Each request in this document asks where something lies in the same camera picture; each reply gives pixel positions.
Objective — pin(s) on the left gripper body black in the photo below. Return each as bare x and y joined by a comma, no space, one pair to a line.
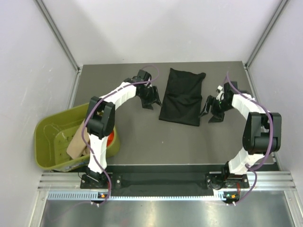
147,91

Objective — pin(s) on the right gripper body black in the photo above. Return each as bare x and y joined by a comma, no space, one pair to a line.
218,107

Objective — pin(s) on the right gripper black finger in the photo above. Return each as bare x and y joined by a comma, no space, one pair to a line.
217,117
207,106

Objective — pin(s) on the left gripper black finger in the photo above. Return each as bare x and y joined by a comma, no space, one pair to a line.
156,96
147,103

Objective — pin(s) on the black t shirt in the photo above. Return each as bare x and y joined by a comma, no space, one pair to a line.
182,98

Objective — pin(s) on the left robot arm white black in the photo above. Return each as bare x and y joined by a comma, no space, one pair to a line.
100,118

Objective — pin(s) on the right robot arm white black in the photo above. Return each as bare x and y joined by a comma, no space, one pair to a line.
261,136

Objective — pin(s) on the orange t shirt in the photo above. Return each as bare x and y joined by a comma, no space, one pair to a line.
110,138

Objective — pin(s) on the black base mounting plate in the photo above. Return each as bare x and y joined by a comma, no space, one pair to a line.
124,176

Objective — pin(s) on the beige t shirt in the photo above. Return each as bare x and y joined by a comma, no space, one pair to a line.
77,147

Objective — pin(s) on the olive green plastic bin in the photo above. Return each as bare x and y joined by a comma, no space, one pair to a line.
52,137

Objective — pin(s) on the aluminium frame rail front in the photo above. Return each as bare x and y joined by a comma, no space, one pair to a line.
266,181

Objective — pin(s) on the right aluminium corner post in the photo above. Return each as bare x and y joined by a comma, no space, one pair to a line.
265,34

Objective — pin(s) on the aluminium corner post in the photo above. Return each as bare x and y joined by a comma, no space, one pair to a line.
56,32
265,34

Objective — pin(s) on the left aluminium corner post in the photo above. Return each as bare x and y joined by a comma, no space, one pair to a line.
56,32

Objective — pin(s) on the grey slotted cable duct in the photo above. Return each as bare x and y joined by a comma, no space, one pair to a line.
100,196

